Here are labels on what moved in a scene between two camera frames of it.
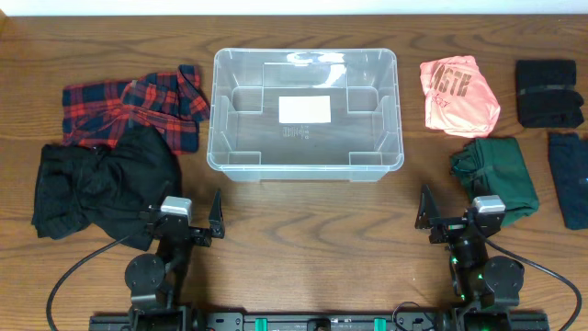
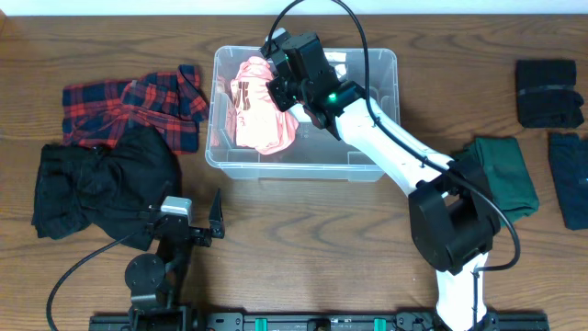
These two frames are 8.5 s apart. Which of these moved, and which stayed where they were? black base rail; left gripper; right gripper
Moved: right gripper
Stayed: left gripper; black base rail
